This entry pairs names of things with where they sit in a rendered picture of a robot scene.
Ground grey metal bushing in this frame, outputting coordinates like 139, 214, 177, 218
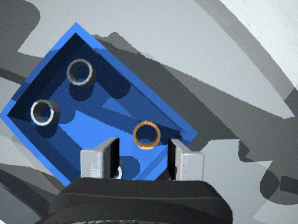
67, 59, 96, 87
31, 99, 60, 126

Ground bronze bushing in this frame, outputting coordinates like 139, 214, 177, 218
133, 121, 161, 149

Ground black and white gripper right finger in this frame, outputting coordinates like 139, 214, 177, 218
167, 139, 204, 181

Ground steel bushing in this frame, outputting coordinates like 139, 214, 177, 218
110, 160, 124, 179

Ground blue square crate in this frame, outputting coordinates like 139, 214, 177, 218
0, 22, 198, 187

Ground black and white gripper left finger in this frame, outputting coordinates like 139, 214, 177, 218
81, 137, 120, 179

